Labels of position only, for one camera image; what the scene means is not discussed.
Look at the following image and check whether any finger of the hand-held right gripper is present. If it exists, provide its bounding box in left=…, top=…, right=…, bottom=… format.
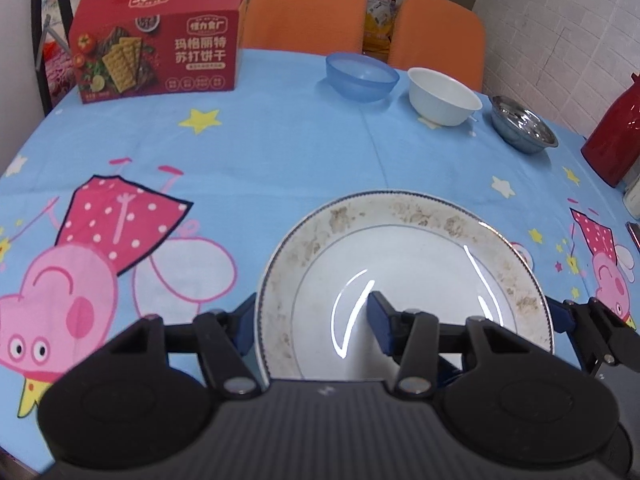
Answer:
left=547, top=296, right=640, bottom=377

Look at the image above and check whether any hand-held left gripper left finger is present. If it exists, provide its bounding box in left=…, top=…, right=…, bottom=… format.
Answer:
left=106, top=293, right=262, bottom=401

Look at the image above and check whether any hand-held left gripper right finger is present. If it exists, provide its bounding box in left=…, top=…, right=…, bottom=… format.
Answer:
left=367, top=290, right=552, bottom=399

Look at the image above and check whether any white floral-rim plate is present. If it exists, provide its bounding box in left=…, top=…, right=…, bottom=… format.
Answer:
left=255, top=190, right=555, bottom=382

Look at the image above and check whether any clear glass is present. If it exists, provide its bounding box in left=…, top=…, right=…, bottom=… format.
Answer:
left=621, top=170, right=640, bottom=221

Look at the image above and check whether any blue cartoon printed tablecloth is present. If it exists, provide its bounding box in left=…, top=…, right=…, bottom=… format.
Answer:
left=0, top=47, right=640, bottom=463

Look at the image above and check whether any red thermos jug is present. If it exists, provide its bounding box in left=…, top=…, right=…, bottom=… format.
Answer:
left=580, top=72, right=640, bottom=189

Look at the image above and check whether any stainless steel bowl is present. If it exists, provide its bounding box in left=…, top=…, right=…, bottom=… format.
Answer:
left=489, top=94, right=559, bottom=155

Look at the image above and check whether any white bowl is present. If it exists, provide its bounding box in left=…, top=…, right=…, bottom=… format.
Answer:
left=407, top=67, right=483, bottom=128

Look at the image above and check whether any blue plastic bowl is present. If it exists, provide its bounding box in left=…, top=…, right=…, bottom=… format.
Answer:
left=325, top=52, right=401, bottom=105

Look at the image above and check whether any red cracker box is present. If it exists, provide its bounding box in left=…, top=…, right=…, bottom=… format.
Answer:
left=68, top=0, right=248, bottom=105

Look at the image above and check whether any orange chair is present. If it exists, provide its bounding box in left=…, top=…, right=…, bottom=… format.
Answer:
left=388, top=0, right=486, bottom=94
left=242, top=0, right=369, bottom=55

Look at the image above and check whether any yellow snack bag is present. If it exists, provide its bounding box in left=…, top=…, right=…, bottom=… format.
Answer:
left=362, top=0, right=402, bottom=57

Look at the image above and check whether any red patterned bag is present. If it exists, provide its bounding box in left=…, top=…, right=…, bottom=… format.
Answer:
left=42, top=40, right=77, bottom=107

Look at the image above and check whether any black metal rack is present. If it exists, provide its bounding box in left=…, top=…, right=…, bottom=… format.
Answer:
left=29, top=0, right=72, bottom=117

